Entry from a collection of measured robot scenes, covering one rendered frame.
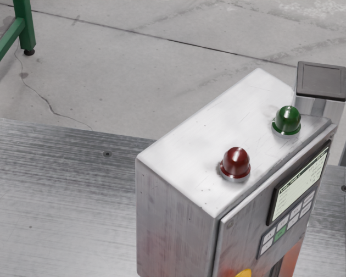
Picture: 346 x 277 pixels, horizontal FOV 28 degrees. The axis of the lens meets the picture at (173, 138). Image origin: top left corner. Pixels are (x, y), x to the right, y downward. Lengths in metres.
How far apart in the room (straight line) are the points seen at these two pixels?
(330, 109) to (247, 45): 2.41
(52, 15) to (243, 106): 2.58
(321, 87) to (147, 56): 2.34
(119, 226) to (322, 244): 0.39
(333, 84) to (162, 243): 0.21
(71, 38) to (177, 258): 2.46
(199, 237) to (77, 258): 0.73
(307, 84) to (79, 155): 0.88
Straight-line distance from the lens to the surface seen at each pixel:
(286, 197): 0.63
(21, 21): 2.84
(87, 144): 1.47
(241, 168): 0.57
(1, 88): 2.85
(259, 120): 0.63
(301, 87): 0.63
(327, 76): 0.65
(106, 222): 1.34
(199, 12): 3.20
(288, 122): 0.60
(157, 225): 0.63
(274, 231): 0.67
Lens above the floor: 1.92
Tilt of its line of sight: 47 degrees down
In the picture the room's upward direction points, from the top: 3 degrees clockwise
